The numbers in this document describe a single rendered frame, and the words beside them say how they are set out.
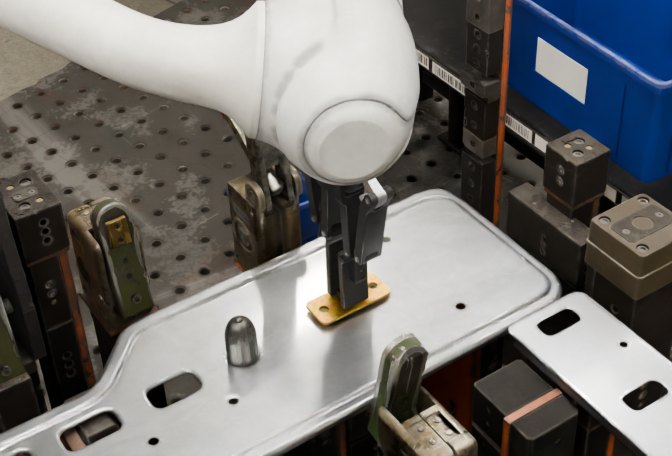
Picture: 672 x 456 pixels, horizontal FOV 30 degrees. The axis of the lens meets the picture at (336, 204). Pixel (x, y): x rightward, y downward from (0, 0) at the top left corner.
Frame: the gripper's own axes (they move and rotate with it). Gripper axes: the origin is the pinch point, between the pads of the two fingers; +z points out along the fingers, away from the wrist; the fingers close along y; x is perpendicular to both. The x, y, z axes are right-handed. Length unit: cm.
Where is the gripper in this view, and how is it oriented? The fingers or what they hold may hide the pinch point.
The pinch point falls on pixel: (346, 269)
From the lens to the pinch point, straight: 125.4
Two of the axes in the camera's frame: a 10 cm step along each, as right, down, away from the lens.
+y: 5.6, 5.0, -6.6
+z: 0.3, 7.8, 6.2
